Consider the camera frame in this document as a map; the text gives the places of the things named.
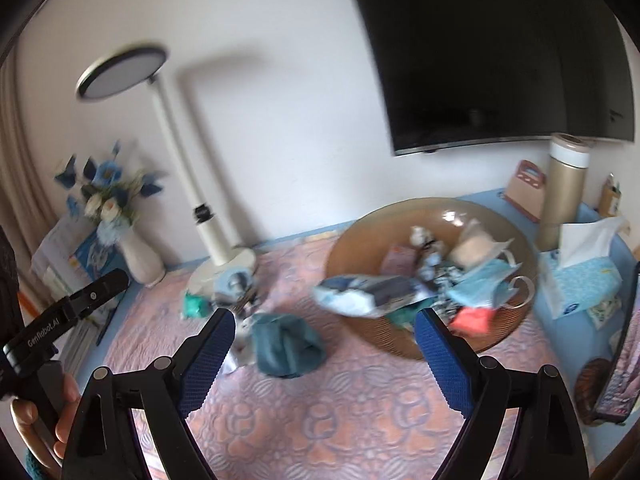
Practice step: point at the white desk lamp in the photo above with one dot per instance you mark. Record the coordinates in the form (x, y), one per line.
(210, 230)

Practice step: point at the black monitor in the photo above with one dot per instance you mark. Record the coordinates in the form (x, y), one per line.
(475, 50)

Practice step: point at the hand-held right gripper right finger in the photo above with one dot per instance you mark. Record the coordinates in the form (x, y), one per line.
(442, 360)

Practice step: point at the amber ribbed glass bowl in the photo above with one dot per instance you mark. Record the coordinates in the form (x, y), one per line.
(360, 240)

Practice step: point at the blue face mask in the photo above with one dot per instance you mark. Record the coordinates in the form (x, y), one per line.
(475, 282)

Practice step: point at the small white toy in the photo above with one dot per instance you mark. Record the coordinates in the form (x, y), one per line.
(419, 236)

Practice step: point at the beige cloth pouch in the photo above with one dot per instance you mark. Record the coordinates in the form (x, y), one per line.
(475, 250)

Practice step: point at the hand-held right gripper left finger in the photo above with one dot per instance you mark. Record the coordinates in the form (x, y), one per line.
(210, 355)

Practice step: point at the blue tissue box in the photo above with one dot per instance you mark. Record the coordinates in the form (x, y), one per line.
(580, 285)

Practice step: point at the red soft pouch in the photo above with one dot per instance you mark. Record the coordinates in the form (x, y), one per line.
(472, 320)

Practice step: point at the brown round object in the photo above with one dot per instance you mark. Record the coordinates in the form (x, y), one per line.
(590, 380)

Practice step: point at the person's left hand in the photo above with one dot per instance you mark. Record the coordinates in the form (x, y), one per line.
(67, 402)

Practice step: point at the gold thermos bottle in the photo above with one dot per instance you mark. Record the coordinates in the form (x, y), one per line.
(562, 195)

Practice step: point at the small green cloth item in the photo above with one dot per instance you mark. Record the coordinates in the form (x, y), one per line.
(195, 305)

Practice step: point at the white blue wet wipe packet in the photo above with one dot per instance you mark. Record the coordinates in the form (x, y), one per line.
(350, 300)

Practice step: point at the pink packet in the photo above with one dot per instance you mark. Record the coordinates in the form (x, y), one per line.
(400, 260)

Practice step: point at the stack of books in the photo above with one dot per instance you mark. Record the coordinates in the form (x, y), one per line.
(85, 255)

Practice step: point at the plaid hair bow clip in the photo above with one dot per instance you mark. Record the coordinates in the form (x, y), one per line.
(235, 284)

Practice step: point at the blue plaid cloth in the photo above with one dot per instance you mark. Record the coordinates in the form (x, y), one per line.
(440, 277)

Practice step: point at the blue white artificial flowers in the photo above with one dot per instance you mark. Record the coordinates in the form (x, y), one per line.
(107, 205)

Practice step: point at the pink patterned blanket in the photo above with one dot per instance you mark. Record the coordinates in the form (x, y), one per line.
(325, 410)

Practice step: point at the patterned tissue pack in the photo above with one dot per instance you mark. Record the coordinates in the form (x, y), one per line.
(605, 312)

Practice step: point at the white ribbed vase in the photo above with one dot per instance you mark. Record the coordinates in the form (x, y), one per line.
(140, 260)

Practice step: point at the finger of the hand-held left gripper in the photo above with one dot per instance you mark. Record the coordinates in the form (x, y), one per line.
(97, 292)

